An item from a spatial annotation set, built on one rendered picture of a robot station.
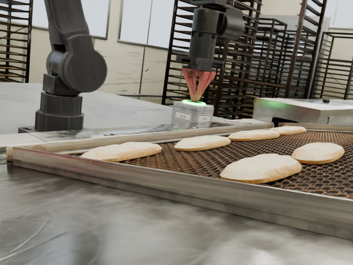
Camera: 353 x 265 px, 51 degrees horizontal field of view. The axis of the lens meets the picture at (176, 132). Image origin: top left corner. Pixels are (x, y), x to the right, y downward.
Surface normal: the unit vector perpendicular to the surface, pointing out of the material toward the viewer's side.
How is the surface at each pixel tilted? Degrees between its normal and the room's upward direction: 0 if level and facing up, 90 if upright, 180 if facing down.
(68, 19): 81
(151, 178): 90
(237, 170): 20
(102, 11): 90
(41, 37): 90
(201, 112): 90
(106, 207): 10
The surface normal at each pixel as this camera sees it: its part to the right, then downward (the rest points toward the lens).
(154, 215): 0.00, -1.00
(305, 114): -0.64, 0.06
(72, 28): 0.51, 0.01
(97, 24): 0.76, 0.22
